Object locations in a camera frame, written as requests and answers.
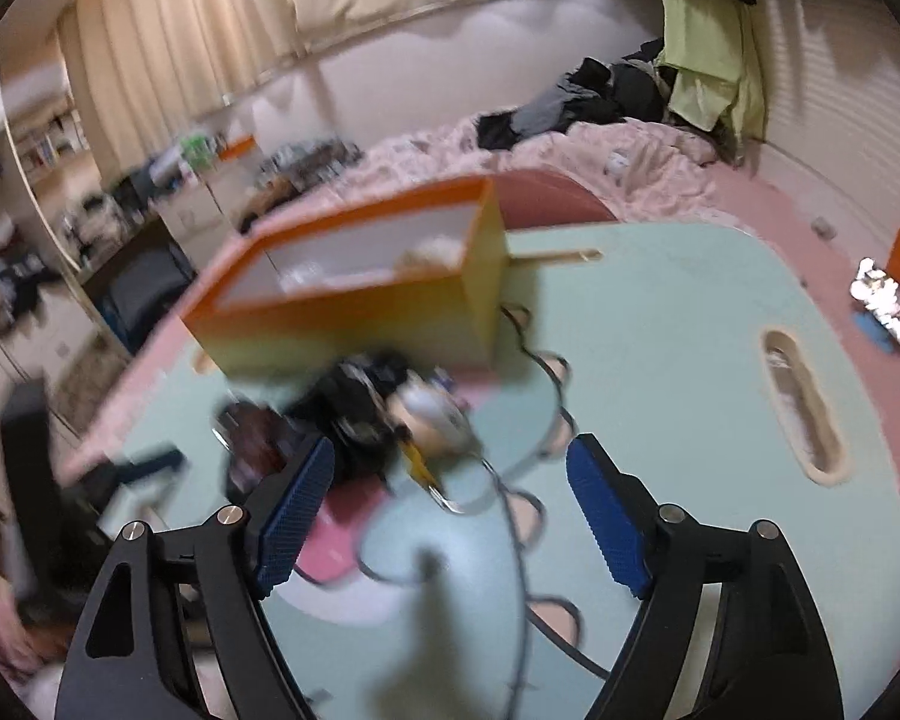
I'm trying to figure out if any white drawer cabinet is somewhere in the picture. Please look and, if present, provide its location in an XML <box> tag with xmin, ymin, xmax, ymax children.
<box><xmin>154</xmin><ymin>165</ymin><xmax>256</xmax><ymax>263</ymax></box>

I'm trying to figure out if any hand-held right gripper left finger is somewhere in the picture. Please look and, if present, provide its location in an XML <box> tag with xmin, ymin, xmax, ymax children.
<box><xmin>54</xmin><ymin>433</ymin><xmax>336</xmax><ymax>720</ymax></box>

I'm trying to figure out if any silver foil wrapper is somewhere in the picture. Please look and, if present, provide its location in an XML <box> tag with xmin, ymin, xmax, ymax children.
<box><xmin>849</xmin><ymin>259</ymin><xmax>900</xmax><ymax>352</ymax></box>

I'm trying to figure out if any black chair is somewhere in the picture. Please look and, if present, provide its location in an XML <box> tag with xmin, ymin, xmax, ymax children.
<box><xmin>82</xmin><ymin>240</ymin><xmax>196</xmax><ymax>353</ymax></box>

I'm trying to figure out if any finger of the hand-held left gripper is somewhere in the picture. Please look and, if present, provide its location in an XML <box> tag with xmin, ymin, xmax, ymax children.
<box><xmin>82</xmin><ymin>446</ymin><xmax>188</xmax><ymax>497</ymax></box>

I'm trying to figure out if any black cable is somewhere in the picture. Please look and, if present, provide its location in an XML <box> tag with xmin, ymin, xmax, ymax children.
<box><xmin>484</xmin><ymin>304</ymin><xmax>608</xmax><ymax>720</ymax></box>

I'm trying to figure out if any pink bed quilt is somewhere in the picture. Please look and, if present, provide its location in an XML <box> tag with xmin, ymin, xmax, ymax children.
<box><xmin>45</xmin><ymin>116</ymin><xmax>900</xmax><ymax>481</ymax></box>

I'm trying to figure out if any patterned clothes pile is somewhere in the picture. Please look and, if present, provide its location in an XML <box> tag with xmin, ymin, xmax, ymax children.
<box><xmin>255</xmin><ymin>139</ymin><xmax>365</xmax><ymax>192</ymax></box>

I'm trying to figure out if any cream curtain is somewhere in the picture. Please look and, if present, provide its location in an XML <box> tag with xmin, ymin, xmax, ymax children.
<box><xmin>60</xmin><ymin>0</ymin><xmax>601</xmax><ymax>166</ymax></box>

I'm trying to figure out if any orange cardboard box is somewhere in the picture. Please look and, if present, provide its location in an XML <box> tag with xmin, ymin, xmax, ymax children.
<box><xmin>181</xmin><ymin>174</ymin><xmax>511</xmax><ymax>383</ymax></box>

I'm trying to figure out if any white louvred door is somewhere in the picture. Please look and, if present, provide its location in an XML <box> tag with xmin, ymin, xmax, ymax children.
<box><xmin>750</xmin><ymin>0</ymin><xmax>900</xmax><ymax>241</ymax></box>

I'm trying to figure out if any light green garment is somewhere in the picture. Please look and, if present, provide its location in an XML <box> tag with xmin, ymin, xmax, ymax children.
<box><xmin>658</xmin><ymin>0</ymin><xmax>766</xmax><ymax>147</ymax></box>

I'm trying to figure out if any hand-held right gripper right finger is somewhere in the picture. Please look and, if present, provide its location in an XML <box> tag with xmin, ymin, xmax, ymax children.
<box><xmin>566</xmin><ymin>433</ymin><xmax>845</xmax><ymax>720</ymax></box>

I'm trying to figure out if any red shiny box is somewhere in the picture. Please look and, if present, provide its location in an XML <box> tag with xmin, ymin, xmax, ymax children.
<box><xmin>214</xmin><ymin>401</ymin><xmax>301</xmax><ymax>496</ymax></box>

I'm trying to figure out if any bookshelf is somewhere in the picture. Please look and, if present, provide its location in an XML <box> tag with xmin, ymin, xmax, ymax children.
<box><xmin>7</xmin><ymin>109</ymin><xmax>91</xmax><ymax>181</ymax></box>

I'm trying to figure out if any pile of dark clothes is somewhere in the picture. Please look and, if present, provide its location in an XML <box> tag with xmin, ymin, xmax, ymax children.
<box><xmin>476</xmin><ymin>37</ymin><xmax>680</xmax><ymax>152</ymax></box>

